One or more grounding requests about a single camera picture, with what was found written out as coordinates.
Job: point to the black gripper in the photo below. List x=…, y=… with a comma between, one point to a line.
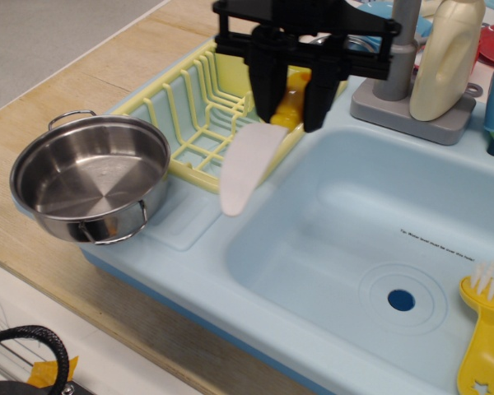
x=266, y=35

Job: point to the yellow handled toy knife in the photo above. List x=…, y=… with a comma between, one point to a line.
x=253, y=148

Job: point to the silver pot lid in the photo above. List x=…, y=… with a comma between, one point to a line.
x=354, y=43

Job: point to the stainless steel pot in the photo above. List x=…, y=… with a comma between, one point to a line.
x=96, y=179

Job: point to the teal plastic plate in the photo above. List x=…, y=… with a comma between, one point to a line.
x=384, y=9

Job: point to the grey toy faucet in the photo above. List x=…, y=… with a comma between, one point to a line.
x=386, y=103

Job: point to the cream detergent bottle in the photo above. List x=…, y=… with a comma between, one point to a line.
x=448, y=58

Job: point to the light blue toy sink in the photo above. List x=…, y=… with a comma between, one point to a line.
x=344, y=268

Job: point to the yellow dish brush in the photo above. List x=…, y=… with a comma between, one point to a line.
x=476, y=371

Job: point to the wooden board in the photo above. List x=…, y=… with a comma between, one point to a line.
x=149, y=43

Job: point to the orange tape piece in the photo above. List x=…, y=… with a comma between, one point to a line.
x=44, y=374

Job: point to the grey ring washer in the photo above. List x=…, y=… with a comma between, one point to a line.
x=474, y=90

